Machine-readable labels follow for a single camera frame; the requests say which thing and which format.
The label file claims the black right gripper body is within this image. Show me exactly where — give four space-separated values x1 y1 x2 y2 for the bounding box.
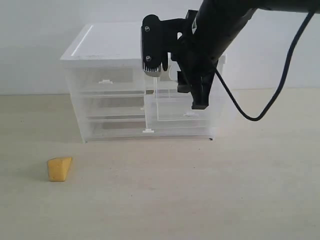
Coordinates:
159 9 220 78

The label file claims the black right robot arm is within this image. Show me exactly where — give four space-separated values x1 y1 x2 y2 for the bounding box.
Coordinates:
145 0 320 118

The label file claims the white plastic drawer cabinet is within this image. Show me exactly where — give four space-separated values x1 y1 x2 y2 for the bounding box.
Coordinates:
60 22 228 142

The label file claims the bottom clear wide drawer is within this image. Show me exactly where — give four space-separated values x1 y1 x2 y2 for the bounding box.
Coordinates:
87 120 215 138

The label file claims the clear wide drawer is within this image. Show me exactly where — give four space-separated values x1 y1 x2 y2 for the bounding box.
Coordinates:
87 120 215 138
80 96 144 117

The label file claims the middle clear wide drawer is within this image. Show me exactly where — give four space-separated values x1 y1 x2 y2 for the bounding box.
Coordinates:
80 96 144 117

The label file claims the yellow wedge sponge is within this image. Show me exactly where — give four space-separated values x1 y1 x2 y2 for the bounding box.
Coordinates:
47 157 73 182

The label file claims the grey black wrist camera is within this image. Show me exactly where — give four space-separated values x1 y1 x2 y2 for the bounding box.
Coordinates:
140 14 168 78

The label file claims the black camera cable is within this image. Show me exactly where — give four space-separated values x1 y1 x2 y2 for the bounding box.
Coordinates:
214 11 315 123

